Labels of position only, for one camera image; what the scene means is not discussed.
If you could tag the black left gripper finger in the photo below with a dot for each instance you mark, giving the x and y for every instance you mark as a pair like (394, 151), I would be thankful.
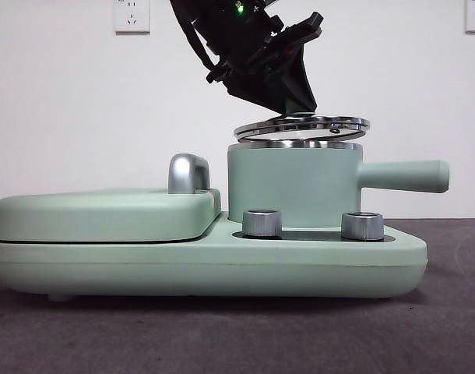
(253, 93)
(300, 85)

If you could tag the glass lid with green knob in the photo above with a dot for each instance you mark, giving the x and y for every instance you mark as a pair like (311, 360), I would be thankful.
(300, 126)

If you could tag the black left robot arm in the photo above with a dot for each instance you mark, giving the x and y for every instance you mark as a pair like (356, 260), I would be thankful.
(222, 23)

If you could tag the mint green steamer pot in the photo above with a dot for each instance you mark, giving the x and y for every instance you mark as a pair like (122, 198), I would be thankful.
(292, 183)

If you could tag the silver control knob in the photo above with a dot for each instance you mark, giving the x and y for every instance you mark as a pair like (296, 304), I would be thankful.
(363, 225)
(262, 223)

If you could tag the mint green hinged griddle cover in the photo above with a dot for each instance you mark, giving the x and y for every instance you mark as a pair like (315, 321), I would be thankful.
(105, 214)

